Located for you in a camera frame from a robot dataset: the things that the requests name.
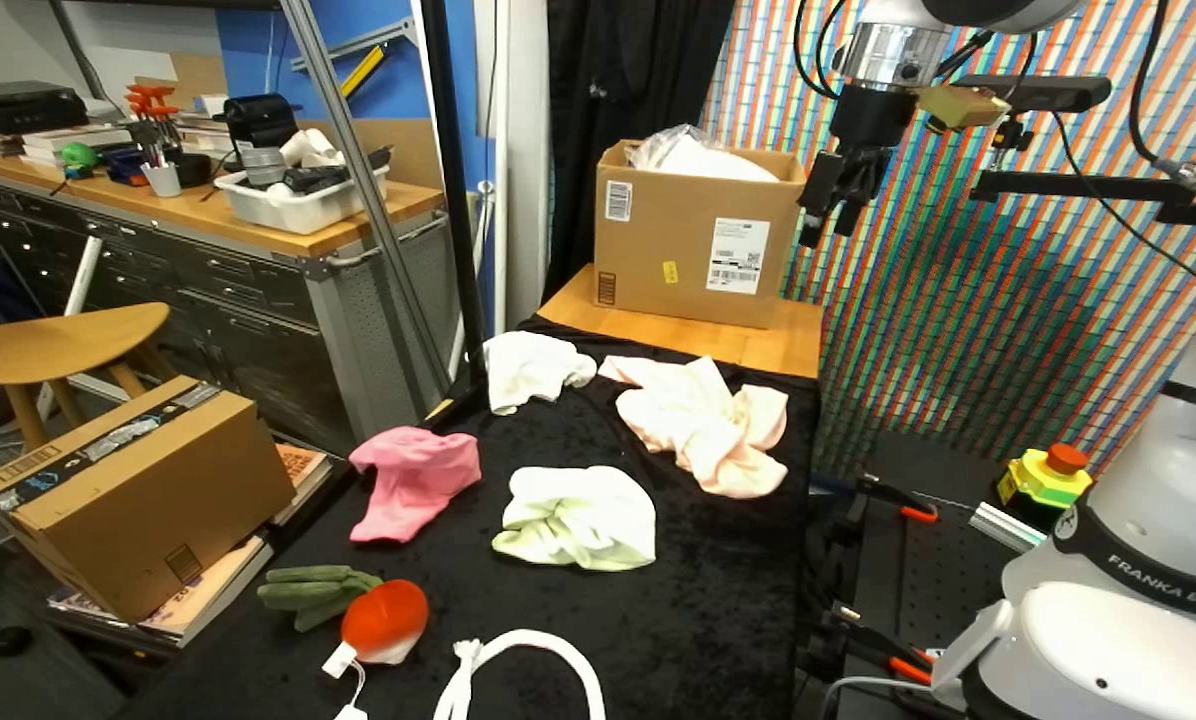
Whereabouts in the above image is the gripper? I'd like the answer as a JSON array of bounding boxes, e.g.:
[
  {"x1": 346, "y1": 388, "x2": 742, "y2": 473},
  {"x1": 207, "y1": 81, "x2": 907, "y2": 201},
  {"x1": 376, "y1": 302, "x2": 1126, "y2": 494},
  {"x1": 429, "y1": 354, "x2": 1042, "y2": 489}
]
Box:
[{"x1": 796, "y1": 84, "x2": 921, "y2": 249}]

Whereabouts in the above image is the clear plastic bag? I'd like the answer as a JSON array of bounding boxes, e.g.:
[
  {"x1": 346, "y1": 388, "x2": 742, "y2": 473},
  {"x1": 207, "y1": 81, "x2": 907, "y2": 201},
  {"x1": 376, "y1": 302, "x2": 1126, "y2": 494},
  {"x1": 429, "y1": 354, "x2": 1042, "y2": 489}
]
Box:
[{"x1": 626, "y1": 124, "x2": 781, "y2": 184}]

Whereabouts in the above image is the open cardboard box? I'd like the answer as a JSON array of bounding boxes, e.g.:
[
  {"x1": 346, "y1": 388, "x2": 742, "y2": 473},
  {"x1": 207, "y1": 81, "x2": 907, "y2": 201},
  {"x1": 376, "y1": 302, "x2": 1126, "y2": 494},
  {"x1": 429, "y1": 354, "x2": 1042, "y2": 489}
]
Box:
[{"x1": 592, "y1": 140, "x2": 809, "y2": 330}]

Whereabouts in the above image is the black curtain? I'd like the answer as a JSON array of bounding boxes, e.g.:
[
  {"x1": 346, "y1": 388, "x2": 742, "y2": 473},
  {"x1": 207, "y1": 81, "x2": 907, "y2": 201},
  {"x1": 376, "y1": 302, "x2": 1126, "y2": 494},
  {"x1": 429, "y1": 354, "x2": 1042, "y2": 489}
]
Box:
[{"x1": 544, "y1": 0, "x2": 736, "y2": 303}]

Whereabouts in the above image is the pale pink cloth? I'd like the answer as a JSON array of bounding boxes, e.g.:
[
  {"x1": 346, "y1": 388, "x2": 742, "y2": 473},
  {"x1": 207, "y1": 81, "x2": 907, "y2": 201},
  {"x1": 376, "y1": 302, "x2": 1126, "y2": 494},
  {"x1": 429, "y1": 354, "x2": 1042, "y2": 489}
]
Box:
[{"x1": 598, "y1": 355, "x2": 791, "y2": 500}]

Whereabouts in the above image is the yellow emergency stop button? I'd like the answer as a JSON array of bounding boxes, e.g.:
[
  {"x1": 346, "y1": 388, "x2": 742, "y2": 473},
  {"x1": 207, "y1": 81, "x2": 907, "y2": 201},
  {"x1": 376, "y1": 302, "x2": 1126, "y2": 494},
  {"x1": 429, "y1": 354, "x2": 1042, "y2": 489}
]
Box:
[{"x1": 996, "y1": 443, "x2": 1095, "y2": 513}]

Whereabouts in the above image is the silver aluminium bar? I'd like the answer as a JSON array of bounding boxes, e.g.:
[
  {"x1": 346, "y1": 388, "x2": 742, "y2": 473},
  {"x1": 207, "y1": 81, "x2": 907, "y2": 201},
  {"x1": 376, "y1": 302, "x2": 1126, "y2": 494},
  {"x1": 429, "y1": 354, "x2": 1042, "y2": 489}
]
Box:
[{"x1": 968, "y1": 500, "x2": 1049, "y2": 553}]

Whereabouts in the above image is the black pole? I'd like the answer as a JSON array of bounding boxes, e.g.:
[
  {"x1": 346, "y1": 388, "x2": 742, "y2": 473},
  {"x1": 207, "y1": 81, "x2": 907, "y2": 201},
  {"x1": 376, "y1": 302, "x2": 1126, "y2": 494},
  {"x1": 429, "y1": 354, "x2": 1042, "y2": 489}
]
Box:
[{"x1": 418, "y1": 0, "x2": 490, "y2": 399}]

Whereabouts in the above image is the white and pale green cloth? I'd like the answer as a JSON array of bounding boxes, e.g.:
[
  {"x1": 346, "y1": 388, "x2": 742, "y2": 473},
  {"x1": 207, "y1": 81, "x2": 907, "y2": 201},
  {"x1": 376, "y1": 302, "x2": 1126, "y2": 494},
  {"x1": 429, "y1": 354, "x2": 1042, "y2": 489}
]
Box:
[{"x1": 491, "y1": 465, "x2": 658, "y2": 573}]

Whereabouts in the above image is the black velvet cloth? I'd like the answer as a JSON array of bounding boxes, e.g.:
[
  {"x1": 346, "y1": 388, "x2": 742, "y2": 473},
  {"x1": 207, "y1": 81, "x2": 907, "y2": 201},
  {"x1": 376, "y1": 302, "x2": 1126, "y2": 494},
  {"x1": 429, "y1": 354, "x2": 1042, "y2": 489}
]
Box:
[{"x1": 118, "y1": 315, "x2": 823, "y2": 720}]

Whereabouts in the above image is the yellow spirit level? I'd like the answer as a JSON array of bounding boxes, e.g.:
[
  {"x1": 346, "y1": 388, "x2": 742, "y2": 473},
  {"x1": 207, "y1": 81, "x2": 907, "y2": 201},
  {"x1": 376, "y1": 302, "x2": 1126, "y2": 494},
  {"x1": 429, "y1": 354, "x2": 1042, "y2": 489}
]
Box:
[{"x1": 342, "y1": 44, "x2": 388, "y2": 100}]

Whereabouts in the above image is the bright pink cloth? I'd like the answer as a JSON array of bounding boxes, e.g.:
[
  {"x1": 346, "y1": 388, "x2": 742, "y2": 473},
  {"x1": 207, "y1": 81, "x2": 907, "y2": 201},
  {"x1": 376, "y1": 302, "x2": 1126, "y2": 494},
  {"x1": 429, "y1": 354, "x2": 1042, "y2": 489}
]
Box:
[{"x1": 348, "y1": 426, "x2": 483, "y2": 545}]

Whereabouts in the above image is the white plastic bin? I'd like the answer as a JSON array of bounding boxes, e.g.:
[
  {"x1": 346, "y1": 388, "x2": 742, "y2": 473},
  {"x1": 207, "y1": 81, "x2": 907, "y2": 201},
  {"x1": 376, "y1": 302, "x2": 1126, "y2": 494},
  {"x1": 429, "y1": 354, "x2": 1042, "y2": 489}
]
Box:
[{"x1": 214, "y1": 164, "x2": 392, "y2": 237}]

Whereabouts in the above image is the workbench with drawers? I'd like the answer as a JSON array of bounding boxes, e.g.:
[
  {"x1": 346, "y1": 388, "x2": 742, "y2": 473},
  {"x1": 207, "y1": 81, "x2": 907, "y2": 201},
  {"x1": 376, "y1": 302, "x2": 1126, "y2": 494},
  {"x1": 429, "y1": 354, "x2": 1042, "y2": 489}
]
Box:
[{"x1": 0, "y1": 148, "x2": 461, "y2": 458}]

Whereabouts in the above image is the plush carrot toy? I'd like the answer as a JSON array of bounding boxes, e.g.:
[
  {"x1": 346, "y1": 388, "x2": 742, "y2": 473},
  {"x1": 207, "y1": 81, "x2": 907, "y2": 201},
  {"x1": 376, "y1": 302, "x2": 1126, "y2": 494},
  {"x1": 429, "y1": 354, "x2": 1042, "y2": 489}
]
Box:
[{"x1": 256, "y1": 565, "x2": 431, "y2": 720}]

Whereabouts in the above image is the white cup with pens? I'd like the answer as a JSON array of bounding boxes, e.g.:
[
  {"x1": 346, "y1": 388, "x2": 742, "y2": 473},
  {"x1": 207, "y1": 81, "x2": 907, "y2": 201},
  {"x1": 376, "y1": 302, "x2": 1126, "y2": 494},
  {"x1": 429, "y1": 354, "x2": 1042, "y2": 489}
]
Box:
[{"x1": 141, "y1": 148, "x2": 183, "y2": 199}]

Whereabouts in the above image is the cardboard box with black tape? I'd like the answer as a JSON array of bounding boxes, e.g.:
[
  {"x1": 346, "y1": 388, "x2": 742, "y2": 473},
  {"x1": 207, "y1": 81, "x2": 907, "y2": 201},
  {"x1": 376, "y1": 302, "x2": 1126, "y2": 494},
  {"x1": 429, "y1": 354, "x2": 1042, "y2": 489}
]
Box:
[{"x1": 0, "y1": 376, "x2": 298, "y2": 624}]

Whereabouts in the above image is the stack of books and papers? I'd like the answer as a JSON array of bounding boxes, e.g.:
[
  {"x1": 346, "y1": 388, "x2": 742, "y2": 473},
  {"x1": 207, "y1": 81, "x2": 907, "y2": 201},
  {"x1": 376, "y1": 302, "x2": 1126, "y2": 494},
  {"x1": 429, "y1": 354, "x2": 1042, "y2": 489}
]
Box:
[{"x1": 0, "y1": 122, "x2": 135, "y2": 168}]

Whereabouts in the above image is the wooden stool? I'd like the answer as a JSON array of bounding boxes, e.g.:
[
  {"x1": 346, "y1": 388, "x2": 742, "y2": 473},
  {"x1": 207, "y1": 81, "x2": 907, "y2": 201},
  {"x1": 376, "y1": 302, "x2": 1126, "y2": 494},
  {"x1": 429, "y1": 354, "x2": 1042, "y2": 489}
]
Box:
[{"x1": 0, "y1": 302, "x2": 172, "y2": 451}]

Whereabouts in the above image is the black printer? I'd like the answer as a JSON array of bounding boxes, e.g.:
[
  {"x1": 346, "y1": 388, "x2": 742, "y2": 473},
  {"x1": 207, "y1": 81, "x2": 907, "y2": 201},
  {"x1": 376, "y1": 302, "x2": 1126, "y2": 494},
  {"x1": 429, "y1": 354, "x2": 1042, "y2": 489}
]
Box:
[{"x1": 0, "y1": 81, "x2": 90, "y2": 137}]

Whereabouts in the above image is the camera on mount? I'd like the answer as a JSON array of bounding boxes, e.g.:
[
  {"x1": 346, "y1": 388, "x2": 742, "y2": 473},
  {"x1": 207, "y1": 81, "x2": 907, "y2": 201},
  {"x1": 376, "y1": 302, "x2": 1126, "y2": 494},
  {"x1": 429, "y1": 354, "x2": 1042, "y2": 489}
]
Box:
[{"x1": 952, "y1": 74, "x2": 1196, "y2": 227}]

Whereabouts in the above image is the orange-handled black clamp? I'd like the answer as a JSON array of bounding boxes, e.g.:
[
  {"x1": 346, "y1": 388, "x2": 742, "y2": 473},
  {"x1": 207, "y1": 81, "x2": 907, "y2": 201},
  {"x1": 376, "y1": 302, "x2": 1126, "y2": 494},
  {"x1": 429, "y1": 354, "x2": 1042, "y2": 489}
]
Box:
[
  {"x1": 826, "y1": 600, "x2": 937, "y2": 689},
  {"x1": 853, "y1": 474, "x2": 941, "y2": 526}
]

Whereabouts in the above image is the silver aluminium frame post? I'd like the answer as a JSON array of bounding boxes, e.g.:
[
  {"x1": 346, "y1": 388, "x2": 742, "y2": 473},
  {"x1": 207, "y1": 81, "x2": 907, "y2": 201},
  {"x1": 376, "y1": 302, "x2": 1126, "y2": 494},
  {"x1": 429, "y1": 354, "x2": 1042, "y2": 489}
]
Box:
[{"x1": 280, "y1": 0, "x2": 456, "y2": 399}]

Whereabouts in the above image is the white cable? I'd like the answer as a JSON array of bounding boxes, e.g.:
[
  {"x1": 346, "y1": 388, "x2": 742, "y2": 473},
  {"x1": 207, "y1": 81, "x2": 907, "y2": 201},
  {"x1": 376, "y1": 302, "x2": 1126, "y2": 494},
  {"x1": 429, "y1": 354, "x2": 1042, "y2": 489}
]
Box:
[{"x1": 820, "y1": 675, "x2": 964, "y2": 720}]

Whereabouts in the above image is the white rope loop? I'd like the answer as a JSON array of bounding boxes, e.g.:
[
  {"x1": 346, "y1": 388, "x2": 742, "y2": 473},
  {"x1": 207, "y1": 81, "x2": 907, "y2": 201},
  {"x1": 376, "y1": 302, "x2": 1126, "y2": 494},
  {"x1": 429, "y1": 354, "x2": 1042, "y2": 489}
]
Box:
[{"x1": 432, "y1": 629, "x2": 609, "y2": 720}]

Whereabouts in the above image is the orange-handled tool set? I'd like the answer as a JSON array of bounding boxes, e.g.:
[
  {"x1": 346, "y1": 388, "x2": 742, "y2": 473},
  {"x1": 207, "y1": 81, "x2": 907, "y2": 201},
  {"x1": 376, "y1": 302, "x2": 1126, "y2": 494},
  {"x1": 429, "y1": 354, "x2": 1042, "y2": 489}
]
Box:
[{"x1": 123, "y1": 84, "x2": 185, "y2": 151}]

